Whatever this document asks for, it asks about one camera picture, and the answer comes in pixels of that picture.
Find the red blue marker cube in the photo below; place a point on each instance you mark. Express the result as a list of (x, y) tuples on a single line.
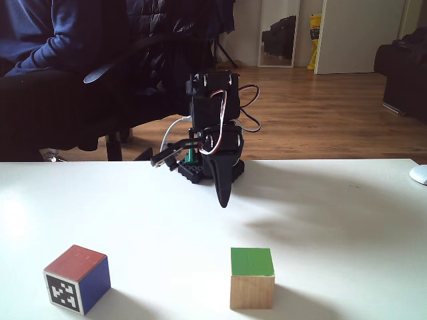
[(80, 263)]

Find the white computer mouse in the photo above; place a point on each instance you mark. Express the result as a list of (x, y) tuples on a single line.
[(419, 174)]

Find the black stand legs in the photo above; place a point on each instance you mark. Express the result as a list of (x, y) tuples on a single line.
[(230, 60)]

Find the white door panel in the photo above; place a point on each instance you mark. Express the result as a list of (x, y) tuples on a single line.
[(360, 33)]

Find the black office chair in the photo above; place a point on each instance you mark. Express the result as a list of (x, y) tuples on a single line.
[(100, 73)]

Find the yellow bag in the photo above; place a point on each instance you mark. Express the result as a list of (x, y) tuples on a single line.
[(313, 56)]

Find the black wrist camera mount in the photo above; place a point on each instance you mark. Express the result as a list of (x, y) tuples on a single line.
[(166, 155)]

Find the black sofa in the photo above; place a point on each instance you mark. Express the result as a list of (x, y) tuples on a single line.
[(407, 83)]

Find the green top wooden cube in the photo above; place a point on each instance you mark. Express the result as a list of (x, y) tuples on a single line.
[(251, 290)]

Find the black jacket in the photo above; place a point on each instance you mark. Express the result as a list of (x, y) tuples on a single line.
[(166, 16)]

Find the leaning wall mirror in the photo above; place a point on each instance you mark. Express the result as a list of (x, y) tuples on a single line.
[(278, 33)]

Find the person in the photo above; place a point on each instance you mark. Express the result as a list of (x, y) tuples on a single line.
[(50, 33)]

